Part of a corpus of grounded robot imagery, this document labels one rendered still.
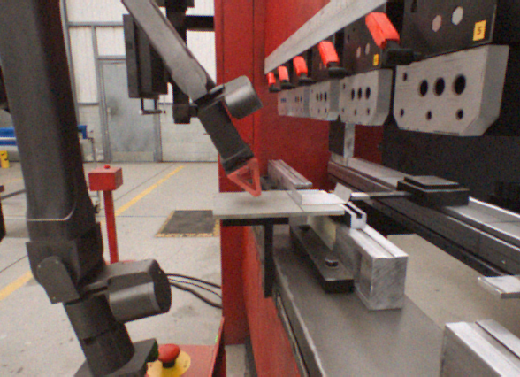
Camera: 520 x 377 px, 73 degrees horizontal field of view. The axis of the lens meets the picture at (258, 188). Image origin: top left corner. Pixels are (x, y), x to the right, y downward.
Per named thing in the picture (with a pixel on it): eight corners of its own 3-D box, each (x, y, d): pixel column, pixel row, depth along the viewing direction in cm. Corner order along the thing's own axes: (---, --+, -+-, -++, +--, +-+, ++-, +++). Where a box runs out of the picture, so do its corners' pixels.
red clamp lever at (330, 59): (317, 39, 63) (329, 72, 57) (340, 40, 63) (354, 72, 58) (315, 48, 64) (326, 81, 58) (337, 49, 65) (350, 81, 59)
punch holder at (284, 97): (278, 114, 123) (278, 65, 119) (301, 114, 124) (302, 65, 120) (286, 115, 109) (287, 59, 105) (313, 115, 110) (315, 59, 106)
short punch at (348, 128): (327, 160, 82) (329, 119, 80) (335, 160, 83) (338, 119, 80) (342, 167, 73) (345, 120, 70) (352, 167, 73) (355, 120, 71)
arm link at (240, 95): (195, 88, 76) (179, 76, 68) (241, 61, 74) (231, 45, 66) (219, 137, 75) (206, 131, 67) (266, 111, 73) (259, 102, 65)
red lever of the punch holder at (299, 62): (292, 55, 82) (299, 80, 76) (309, 55, 83) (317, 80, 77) (291, 62, 83) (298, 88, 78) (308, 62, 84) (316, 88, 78)
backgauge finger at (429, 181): (338, 196, 87) (339, 177, 86) (435, 193, 90) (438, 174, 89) (357, 211, 75) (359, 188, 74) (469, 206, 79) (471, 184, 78)
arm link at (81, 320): (73, 280, 48) (49, 302, 42) (120, 267, 48) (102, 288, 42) (92, 323, 49) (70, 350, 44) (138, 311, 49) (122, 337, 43)
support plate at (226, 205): (212, 196, 85) (212, 193, 85) (317, 193, 88) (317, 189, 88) (212, 219, 67) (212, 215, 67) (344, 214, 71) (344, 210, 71)
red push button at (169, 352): (160, 358, 61) (159, 341, 60) (183, 359, 61) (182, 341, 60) (153, 375, 57) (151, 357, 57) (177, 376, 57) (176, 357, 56)
